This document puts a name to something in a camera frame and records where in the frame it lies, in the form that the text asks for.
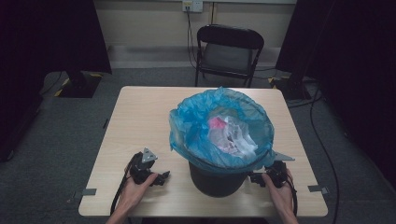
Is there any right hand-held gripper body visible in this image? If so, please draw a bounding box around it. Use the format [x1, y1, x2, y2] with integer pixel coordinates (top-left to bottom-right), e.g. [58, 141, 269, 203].
[263, 150, 296, 189]

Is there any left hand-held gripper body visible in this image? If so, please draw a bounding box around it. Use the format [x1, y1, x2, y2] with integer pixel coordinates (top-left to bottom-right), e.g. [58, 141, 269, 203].
[128, 147, 159, 185]

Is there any black trash bin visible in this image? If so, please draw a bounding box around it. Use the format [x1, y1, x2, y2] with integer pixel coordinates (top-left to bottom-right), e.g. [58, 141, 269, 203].
[188, 161, 250, 199]

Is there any blue plastic trash bag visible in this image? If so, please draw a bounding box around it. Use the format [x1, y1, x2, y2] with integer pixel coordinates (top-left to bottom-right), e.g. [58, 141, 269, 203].
[168, 86, 276, 175]

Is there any person's right hand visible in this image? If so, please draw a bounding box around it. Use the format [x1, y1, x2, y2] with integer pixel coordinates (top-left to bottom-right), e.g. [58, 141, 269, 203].
[261, 169, 296, 217]

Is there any person's left hand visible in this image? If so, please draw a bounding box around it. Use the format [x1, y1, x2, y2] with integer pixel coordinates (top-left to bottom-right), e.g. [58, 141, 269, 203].
[116, 172, 159, 213]

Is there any white crumpled plastic wrapper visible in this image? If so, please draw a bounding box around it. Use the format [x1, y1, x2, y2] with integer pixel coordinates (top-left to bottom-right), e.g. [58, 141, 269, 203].
[207, 115, 260, 159]

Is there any pink crumpled wrapper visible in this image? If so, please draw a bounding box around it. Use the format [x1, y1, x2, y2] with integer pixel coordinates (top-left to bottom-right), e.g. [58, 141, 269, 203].
[208, 116, 229, 131]

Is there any black stand base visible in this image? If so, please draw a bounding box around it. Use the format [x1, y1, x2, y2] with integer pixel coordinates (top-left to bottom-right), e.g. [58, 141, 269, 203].
[58, 70, 104, 99]
[273, 75, 313, 101]

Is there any yellow black floor tape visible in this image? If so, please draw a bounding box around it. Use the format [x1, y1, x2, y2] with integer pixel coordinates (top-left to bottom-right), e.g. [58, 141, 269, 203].
[53, 72, 104, 98]

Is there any black folding chair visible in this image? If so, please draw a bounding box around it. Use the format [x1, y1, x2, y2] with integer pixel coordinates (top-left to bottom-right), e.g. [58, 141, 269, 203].
[193, 23, 266, 89]

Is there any black curtain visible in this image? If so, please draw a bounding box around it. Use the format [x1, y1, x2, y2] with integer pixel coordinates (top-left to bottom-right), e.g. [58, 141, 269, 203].
[0, 0, 113, 163]
[275, 0, 396, 189]

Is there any right hand-held gripper black cable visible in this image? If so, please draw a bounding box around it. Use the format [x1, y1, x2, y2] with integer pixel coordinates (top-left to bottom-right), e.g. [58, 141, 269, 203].
[285, 174, 299, 217]

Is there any hand-held gripper black cable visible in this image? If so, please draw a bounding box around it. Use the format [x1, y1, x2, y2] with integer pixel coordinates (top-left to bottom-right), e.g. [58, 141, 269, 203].
[285, 174, 299, 217]
[109, 152, 139, 217]

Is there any left hand-held gripper black cable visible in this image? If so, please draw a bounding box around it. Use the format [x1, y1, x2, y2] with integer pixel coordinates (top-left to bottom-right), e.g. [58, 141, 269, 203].
[109, 152, 139, 217]

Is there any black floor cable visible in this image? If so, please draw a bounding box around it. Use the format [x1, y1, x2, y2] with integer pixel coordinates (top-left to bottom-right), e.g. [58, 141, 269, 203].
[286, 88, 341, 224]

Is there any black wall socket cable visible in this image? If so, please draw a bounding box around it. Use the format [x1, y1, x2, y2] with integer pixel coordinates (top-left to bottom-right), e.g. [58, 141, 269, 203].
[185, 7, 198, 70]

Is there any white wall socket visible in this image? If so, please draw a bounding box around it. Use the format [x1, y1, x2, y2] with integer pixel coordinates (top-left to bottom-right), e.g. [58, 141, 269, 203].
[181, 0, 205, 14]

